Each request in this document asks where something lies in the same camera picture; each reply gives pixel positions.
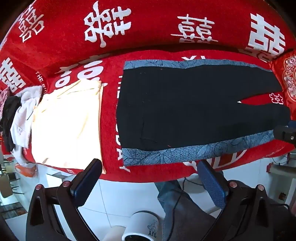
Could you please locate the pink fleece garment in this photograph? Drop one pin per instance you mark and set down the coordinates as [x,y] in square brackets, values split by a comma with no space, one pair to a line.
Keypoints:
[31,92]

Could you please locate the person's blue jeans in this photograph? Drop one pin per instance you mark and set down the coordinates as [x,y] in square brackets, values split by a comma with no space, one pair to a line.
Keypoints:
[173,204]

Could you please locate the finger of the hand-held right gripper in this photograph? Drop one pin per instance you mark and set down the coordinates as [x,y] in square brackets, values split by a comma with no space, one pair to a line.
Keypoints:
[285,134]

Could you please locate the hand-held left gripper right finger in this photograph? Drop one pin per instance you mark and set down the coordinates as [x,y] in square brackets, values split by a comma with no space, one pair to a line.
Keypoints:
[211,185]

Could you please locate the pink patterned cloth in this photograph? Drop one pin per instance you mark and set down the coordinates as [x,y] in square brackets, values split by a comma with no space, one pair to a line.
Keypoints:
[3,99]

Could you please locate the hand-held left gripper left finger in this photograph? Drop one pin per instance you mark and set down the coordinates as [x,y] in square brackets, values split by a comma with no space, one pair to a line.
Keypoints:
[86,183]

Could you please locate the orange plastic bag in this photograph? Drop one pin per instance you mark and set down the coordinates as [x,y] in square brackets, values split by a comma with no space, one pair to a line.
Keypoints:
[25,170]

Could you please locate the black pants with blue trim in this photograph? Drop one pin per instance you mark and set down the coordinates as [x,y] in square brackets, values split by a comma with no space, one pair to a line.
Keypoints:
[185,104]

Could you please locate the red embroidered cushion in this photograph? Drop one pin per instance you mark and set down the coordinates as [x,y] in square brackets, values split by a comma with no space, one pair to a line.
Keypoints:
[288,76]

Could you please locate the red printed blanket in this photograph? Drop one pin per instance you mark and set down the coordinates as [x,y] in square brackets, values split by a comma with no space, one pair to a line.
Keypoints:
[150,30]

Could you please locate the cream folded garment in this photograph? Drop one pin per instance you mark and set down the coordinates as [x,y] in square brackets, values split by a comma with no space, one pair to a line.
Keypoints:
[69,127]

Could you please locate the wooden chair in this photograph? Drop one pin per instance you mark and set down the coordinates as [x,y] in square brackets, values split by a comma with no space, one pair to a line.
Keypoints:
[5,180]

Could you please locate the black cloth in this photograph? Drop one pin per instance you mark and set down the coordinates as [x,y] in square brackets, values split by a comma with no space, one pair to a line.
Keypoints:
[9,120]

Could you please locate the white garment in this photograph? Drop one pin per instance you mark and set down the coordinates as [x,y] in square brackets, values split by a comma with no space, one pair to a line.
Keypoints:
[22,125]

